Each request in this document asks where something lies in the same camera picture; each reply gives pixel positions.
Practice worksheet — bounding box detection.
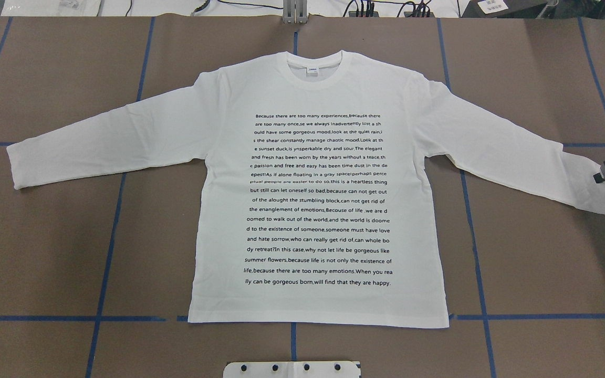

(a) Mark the white long-sleeve printed shirt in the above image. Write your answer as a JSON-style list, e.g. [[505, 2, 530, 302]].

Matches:
[[7, 51, 605, 329]]

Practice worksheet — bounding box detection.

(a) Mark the aluminium frame post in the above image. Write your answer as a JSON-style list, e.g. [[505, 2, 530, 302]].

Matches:
[[283, 0, 309, 24]]

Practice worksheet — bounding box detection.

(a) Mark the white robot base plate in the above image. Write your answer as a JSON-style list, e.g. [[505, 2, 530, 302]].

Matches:
[[223, 361, 362, 377]]

